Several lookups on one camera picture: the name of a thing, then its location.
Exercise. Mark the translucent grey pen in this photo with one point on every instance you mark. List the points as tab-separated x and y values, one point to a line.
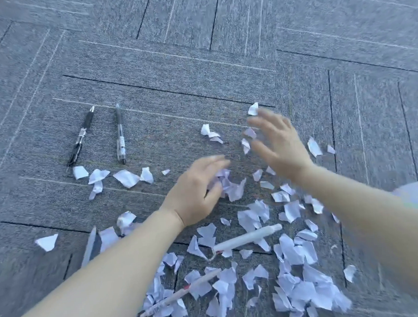
89	245

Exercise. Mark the thick white marker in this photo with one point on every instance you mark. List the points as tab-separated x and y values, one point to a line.
247	237

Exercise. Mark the white paper scraps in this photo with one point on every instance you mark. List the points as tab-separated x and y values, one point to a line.
306	289

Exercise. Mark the person's right forearm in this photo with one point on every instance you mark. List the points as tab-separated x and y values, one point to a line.
373	230

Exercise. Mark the person's left forearm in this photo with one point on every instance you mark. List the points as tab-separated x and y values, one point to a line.
96	281

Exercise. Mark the clear barrel grey grip pen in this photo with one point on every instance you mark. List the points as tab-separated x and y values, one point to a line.
120	134

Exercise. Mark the person's left hand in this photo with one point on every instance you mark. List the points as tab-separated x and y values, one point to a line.
190	194

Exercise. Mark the black grip pen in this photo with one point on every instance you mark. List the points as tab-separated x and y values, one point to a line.
81	137

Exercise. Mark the person's right hand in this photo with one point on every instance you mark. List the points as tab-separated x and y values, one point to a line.
284	147

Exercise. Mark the slim white red print pen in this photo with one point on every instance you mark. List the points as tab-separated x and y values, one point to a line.
180	293

